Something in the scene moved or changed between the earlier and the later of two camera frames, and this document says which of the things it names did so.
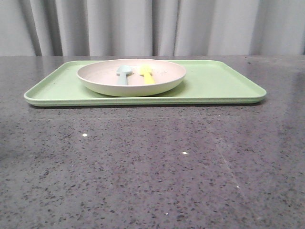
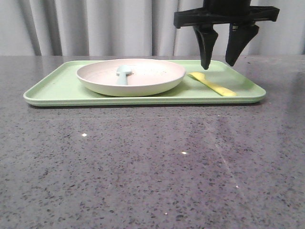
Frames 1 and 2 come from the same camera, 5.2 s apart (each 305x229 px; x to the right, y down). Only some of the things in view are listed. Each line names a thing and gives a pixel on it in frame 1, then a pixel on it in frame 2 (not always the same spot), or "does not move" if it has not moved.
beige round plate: [102, 76] does not move
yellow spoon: [147, 71] -> [200, 77]
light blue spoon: [122, 71] does not move
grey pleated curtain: [152, 27] does not move
